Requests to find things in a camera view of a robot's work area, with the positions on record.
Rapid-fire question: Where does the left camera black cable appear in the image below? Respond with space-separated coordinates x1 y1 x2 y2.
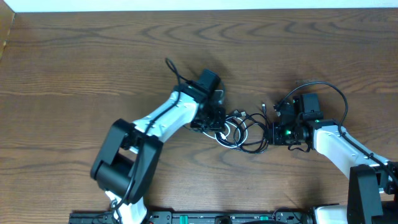
108 57 200 223

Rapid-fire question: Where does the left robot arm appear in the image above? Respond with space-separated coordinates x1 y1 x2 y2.
90 70 226 223

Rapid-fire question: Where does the white USB cable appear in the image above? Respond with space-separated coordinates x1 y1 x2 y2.
201 114 249 147

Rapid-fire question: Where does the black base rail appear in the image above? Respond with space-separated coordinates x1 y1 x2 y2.
68 209 314 224

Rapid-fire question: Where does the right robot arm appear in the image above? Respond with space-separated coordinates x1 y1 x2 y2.
266 94 397 223

